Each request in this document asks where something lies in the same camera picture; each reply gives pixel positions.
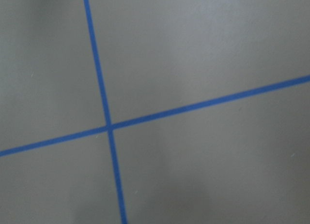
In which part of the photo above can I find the brown paper table cover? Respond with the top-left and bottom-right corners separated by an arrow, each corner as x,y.
0,0 -> 310,224

